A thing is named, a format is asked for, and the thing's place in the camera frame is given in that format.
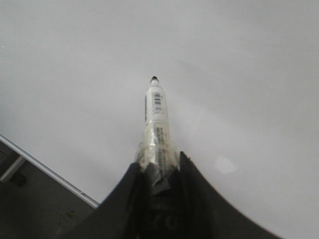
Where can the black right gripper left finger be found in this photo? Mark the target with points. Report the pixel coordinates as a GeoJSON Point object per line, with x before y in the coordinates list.
{"type": "Point", "coordinates": [120, 214]}

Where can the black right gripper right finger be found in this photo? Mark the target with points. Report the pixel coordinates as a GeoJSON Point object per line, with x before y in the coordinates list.
{"type": "Point", "coordinates": [210, 216]}

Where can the white whiteboard with aluminium frame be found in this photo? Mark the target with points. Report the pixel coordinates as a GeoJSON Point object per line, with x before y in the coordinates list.
{"type": "Point", "coordinates": [241, 79]}

